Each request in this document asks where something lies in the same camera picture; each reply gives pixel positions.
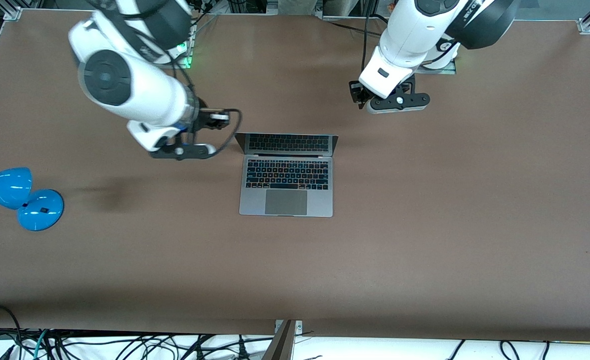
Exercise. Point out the dark table support beam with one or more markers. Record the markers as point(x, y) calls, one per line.
point(282, 347)

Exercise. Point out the silver table edge bracket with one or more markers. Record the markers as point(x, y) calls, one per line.
point(299, 327)

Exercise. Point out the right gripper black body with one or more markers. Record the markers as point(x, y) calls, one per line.
point(204, 118)

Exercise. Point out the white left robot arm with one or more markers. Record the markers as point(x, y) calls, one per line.
point(405, 35)

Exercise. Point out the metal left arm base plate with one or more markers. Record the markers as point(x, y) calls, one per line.
point(447, 70)

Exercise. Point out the silver grey laptop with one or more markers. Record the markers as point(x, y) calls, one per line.
point(284, 202)

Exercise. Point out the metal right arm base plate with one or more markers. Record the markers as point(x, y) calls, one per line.
point(190, 55)

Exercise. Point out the blue desk lamp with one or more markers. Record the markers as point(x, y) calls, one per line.
point(39, 212)

